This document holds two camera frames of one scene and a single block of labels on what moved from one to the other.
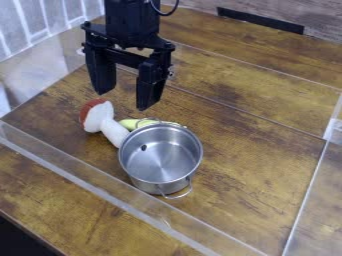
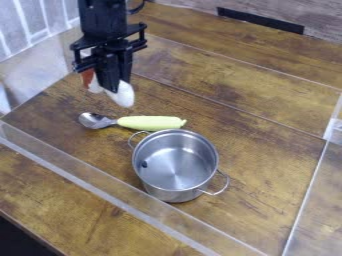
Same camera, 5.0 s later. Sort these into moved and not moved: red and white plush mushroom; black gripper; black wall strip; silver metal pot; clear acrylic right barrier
Moved: black gripper; red and white plush mushroom; silver metal pot
Not moved: clear acrylic right barrier; black wall strip
